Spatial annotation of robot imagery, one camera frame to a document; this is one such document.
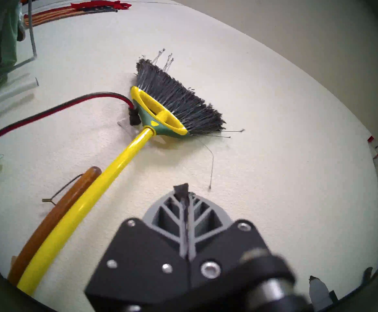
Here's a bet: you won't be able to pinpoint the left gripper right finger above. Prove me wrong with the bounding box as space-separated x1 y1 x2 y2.
189 193 270 302

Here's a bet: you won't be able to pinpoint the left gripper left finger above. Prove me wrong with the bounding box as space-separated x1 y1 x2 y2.
85 184 189 312

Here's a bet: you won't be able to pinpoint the yellow broom black bristles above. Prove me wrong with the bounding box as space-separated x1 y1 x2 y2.
16 48 245 297

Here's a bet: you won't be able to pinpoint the flag decoration with red bow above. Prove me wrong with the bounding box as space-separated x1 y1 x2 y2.
23 0 132 27

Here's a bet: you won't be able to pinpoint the shelf rack with green cloth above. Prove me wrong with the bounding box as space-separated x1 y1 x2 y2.
0 0 38 87

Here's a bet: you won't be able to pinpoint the dark brown curved wooden handle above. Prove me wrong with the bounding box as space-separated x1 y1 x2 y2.
7 166 102 286

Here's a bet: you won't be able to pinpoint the red black power cord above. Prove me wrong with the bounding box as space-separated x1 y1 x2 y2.
0 92 142 151

